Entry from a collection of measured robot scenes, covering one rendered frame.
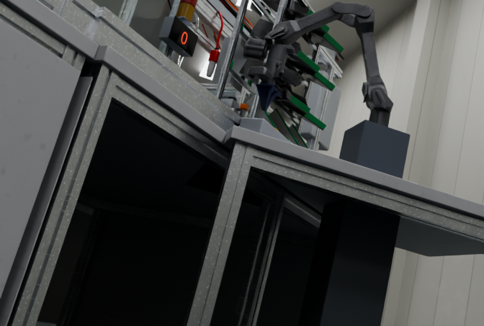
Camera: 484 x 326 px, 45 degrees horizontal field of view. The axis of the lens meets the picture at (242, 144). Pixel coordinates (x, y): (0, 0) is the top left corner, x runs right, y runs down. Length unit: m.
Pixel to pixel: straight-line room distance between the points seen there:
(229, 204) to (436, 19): 5.20
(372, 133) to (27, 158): 0.97
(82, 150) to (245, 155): 0.39
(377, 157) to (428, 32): 4.62
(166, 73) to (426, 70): 4.88
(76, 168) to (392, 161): 0.91
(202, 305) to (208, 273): 0.06
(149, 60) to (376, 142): 0.69
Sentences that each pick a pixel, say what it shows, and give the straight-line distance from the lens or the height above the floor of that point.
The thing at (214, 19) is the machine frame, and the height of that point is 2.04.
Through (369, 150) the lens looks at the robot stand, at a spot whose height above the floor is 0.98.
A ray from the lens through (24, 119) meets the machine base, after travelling 0.97.
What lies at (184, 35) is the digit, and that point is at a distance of 1.78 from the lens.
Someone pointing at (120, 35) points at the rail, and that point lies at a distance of 1.20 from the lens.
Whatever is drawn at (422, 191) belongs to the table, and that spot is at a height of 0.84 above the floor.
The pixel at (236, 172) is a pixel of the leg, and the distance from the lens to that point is 1.27.
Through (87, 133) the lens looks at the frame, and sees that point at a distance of 1.05.
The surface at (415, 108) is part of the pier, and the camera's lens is 5.85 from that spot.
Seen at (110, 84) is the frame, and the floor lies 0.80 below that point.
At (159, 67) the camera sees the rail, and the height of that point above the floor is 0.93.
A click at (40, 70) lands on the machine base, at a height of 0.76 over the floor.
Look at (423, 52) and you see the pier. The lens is 6.09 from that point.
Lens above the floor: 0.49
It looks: 15 degrees up
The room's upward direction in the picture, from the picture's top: 15 degrees clockwise
